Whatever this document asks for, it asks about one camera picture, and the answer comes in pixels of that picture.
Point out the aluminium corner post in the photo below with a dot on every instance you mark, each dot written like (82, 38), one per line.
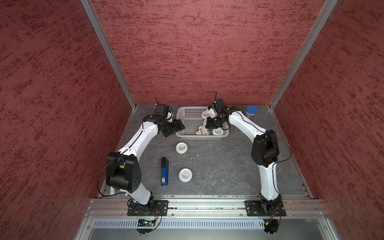
(316, 28)
(96, 24)

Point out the aluminium front rail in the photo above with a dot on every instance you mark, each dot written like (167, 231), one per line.
(214, 207)

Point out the left aluminium corner post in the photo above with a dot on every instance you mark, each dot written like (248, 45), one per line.
(96, 24)

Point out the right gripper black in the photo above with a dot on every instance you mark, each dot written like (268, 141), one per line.
(210, 125)

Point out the white marker pen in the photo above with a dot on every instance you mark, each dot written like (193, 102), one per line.
(112, 191)

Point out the left controller board with wires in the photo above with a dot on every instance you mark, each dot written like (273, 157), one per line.
(145, 222)

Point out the blue-capped tube of sticks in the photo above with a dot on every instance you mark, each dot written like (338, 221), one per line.
(251, 111)

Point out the yogurt cup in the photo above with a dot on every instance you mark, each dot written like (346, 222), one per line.
(185, 175)
(218, 132)
(181, 148)
(205, 115)

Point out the wide Chobani yogurt tub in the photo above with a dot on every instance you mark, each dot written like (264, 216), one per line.
(202, 131)

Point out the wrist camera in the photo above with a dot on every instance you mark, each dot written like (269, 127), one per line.
(220, 106)
(163, 111)

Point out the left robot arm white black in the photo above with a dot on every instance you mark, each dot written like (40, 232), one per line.
(123, 171)

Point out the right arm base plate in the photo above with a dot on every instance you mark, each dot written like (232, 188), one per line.
(264, 209)

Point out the white plastic perforated basket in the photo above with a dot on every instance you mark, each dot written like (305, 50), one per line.
(191, 117)

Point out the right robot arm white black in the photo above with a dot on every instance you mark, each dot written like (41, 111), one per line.
(265, 151)

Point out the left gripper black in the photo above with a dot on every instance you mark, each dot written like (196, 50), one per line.
(177, 127)

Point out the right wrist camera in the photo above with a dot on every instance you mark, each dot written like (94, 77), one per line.
(220, 106)

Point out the right aluminium corner post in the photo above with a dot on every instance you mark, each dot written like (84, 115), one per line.
(316, 28)

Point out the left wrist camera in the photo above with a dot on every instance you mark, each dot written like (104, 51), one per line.
(163, 111)

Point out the blue black stapler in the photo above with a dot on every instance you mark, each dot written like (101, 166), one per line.
(165, 171)

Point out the controller board with wires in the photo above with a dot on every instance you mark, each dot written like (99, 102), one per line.
(271, 226)
(145, 222)

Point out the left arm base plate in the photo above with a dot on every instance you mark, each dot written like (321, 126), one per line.
(153, 208)

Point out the white vented strip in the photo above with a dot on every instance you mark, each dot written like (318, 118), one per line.
(206, 224)

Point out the right controller board with wires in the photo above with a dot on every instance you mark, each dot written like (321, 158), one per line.
(271, 226)

